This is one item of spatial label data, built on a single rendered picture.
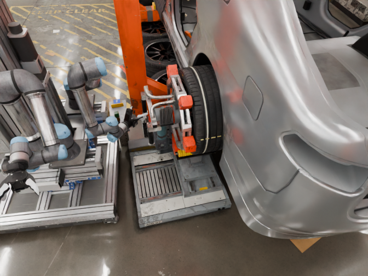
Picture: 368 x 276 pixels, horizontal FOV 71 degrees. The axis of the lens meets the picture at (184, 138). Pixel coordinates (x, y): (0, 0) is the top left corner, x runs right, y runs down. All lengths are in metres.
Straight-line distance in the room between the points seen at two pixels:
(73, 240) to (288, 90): 2.06
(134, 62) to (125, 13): 0.36
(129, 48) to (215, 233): 1.65
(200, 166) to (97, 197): 0.94
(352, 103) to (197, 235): 1.59
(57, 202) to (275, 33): 2.04
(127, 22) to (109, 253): 1.76
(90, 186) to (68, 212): 0.28
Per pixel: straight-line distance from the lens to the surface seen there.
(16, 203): 2.59
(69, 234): 2.51
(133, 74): 2.14
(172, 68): 1.96
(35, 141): 1.72
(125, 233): 2.39
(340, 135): 0.92
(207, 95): 1.69
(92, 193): 2.38
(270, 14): 1.22
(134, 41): 2.00
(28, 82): 1.47
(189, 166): 2.39
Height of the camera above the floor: 2.19
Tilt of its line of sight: 48 degrees down
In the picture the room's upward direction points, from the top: 2 degrees clockwise
